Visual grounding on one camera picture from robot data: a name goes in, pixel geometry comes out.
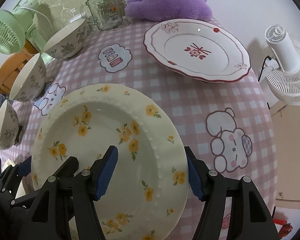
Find floral ceramic bowl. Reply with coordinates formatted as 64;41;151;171
0;100;21;150
9;53;46;102
42;18;88;59

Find cream plate yellow flowers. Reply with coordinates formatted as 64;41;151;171
31;83;188;239

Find white plate red rim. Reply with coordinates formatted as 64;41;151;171
143;19;251;83

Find pink checkered tablecloth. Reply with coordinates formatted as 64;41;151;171
0;15;278;240

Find green desk fan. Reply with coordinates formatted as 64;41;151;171
0;0;47;55

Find white floor fan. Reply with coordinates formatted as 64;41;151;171
260;24;300;106

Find glass jar black lid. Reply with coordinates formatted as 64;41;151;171
85;0;123;31

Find purple plush toy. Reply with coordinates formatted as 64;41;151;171
125;0;213;21

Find beige cartoon wall mat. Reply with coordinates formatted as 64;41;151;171
34;0;86;31

